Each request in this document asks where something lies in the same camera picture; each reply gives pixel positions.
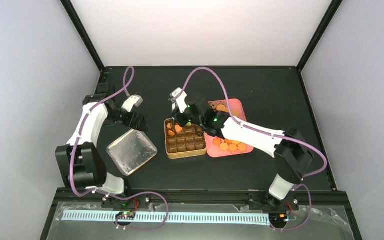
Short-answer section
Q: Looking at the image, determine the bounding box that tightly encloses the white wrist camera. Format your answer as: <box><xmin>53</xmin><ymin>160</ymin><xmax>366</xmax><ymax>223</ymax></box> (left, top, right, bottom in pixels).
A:
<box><xmin>121</xmin><ymin>95</ymin><xmax>144</xmax><ymax>113</ymax></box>
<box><xmin>169</xmin><ymin>87</ymin><xmax>188</xmax><ymax>114</ymax></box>

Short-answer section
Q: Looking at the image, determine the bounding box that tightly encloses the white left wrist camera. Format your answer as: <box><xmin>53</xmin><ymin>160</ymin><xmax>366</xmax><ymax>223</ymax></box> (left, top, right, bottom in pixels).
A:
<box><xmin>121</xmin><ymin>95</ymin><xmax>144</xmax><ymax>113</ymax></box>

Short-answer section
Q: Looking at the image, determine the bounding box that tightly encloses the gold cookie tin box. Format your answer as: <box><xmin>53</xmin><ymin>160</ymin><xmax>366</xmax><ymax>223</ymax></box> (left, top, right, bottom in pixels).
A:
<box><xmin>164</xmin><ymin>118</ymin><xmax>207</xmax><ymax>160</ymax></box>

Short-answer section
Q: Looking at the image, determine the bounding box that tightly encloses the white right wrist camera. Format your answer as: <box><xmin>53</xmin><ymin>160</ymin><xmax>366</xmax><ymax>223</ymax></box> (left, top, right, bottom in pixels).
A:
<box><xmin>169</xmin><ymin>87</ymin><xmax>188</xmax><ymax>114</ymax></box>

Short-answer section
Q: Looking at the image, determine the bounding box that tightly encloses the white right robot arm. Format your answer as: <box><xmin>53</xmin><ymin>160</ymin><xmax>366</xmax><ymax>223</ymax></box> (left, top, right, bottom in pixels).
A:
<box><xmin>170</xmin><ymin>89</ymin><xmax>314</xmax><ymax>210</ymax></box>

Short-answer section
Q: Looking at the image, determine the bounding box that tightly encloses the silver tin lid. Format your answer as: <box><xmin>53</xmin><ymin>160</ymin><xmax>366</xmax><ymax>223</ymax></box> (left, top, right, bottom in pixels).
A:
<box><xmin>106</xmin><ymin>129</ymin><xmax>158</xmax><ymax>176</ymax></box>

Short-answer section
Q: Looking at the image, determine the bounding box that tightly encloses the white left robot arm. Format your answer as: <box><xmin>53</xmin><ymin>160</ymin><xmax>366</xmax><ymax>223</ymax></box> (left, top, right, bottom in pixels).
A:
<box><xmin>55</xmin><ymin>83</ymin><xmax>147</xmax><ymax>197</ymax></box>

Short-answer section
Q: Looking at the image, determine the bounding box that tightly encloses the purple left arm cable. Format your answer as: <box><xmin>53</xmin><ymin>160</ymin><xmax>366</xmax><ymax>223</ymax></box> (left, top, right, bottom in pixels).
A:
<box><xmin>68</xmin><ymin>66</ymin><xmax>170</xmax><ymax>232</ymax></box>

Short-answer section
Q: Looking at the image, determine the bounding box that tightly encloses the pink plastic tray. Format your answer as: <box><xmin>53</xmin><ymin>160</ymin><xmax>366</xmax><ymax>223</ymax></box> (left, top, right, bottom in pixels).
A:
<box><xmin>204</xmin><ymin>98</ymin><xmax>254</xmax><ymax>158</ymax></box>

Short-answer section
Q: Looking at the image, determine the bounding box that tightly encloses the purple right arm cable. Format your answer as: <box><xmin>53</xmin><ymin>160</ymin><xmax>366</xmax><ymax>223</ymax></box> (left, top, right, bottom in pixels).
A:
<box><xmin>178</xmin><ymin>66</ymin><xmax>329</xmax><ymax>231</ymax></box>

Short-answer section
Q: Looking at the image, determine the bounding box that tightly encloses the light blue slotted cable duct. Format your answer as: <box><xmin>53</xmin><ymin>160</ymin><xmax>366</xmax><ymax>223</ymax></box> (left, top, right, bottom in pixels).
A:
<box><xmin>59</xmin><ymin>210</ymin><xmax>270</xmax><ymax>226</ymax></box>

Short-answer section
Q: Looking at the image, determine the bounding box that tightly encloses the black enclosure frame post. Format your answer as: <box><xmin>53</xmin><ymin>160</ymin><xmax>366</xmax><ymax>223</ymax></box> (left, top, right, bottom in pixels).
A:
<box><xmin>60</xmin><ymin>0</ymin><xmax>105</xmax><ymax>72</ymax></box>

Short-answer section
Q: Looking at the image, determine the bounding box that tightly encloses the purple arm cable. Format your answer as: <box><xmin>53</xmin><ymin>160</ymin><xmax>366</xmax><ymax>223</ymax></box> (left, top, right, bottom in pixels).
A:
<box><xmin>68</xmin><ymin>66</ymin><xmax>170</xmax><ymax>232</ymax></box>
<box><xmin>178</xmin><ymin>66</ymin><xmax>329</xmax><ymax>231</ymax></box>

